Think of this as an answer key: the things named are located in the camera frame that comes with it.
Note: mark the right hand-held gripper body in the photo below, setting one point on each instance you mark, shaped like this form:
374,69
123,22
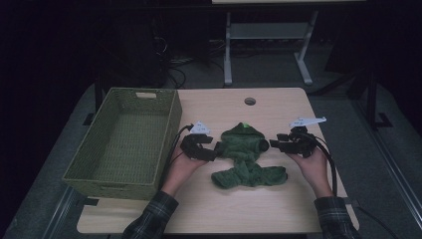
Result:
302,144

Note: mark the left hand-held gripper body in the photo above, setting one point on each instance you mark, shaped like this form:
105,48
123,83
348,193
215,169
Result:
189,147

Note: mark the green plush dinosaur garment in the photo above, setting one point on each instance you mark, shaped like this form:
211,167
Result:
247,156

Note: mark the green woven basket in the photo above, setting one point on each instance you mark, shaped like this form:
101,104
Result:
99,166

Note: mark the person's left hand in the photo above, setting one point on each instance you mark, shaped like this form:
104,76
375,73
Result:
182,171

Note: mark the person's right hand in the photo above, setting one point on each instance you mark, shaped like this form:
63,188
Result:
315,169

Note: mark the black stand leg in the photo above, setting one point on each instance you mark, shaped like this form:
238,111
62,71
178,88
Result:
371,96

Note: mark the metal frame rail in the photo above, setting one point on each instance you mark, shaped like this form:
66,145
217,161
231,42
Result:
59,212
394,169

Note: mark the white metal table frame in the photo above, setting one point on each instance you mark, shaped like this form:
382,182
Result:
268,31

